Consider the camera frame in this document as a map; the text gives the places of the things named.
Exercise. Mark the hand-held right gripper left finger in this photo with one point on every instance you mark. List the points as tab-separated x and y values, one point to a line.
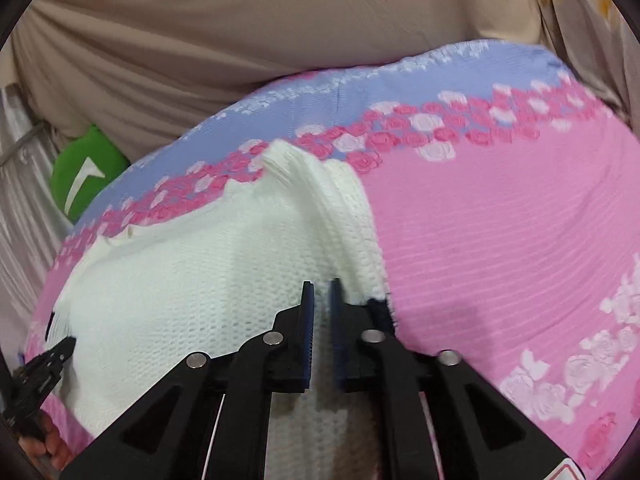
306	340

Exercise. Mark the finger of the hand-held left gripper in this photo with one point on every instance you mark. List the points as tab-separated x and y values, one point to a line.
47	365

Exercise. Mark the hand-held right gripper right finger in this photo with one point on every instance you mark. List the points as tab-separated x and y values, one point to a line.
336	340

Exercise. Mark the white red black knit sweater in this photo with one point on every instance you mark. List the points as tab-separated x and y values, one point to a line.
200	270

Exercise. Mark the person's left hand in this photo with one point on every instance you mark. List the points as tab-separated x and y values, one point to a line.
55	442

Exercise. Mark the white satin curtain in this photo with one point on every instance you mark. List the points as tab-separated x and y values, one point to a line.
25	220

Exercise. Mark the pink floral bed sheet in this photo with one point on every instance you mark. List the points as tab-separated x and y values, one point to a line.
475	210

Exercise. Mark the green cushion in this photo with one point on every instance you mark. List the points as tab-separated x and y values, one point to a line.
62	172

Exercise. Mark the beige backdrop cloth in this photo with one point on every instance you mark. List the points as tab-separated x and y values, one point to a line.
225	35

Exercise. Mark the pale floral curtain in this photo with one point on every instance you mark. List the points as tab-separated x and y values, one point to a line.
590	20

